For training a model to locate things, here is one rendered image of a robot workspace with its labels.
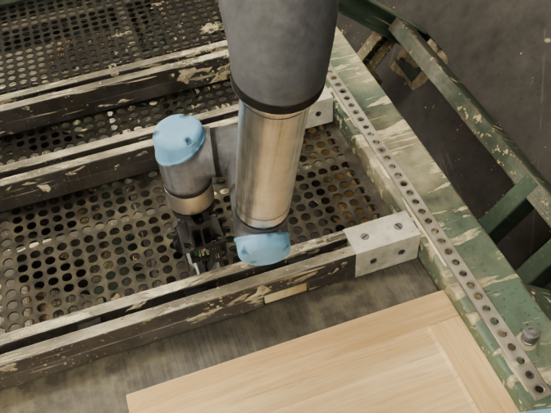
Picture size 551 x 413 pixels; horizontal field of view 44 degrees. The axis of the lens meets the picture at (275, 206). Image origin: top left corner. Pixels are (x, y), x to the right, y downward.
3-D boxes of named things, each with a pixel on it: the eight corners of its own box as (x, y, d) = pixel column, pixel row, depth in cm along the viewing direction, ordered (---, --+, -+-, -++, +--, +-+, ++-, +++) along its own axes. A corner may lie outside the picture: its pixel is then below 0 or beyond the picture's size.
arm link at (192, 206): (158, 171, 107) (208, 157, 109) (163, 190, 111) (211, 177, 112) (169, 204, 103) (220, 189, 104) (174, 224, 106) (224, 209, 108)
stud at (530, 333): (539, 344, 108) (544, 334, 106) (525, 349, 107) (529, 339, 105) (530, 331, 109) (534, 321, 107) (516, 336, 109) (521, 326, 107)
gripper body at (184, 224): (187, 274, 114) (175, 229, 105) (175, 237, 120) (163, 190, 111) (231, 260, 116) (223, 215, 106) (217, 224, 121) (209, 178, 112)
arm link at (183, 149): (210, 142, 95) (149, 150, 95) (219, 195, 103) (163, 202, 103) (206, 106, 100) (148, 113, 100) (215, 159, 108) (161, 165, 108)
